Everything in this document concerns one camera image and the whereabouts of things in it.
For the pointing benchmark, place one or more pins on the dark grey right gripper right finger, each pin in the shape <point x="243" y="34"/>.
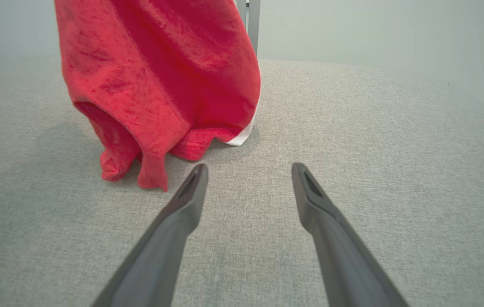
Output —
<point x="348" y="264"/>

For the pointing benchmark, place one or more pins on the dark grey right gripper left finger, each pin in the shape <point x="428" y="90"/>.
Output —
<point x="157" y="256"/>

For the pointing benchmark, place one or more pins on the red garment with white hem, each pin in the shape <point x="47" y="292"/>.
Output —
<point x="139" y="64"/>

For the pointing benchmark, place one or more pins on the grey metal frame post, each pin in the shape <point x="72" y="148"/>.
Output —
<point x="254" y="21"/>

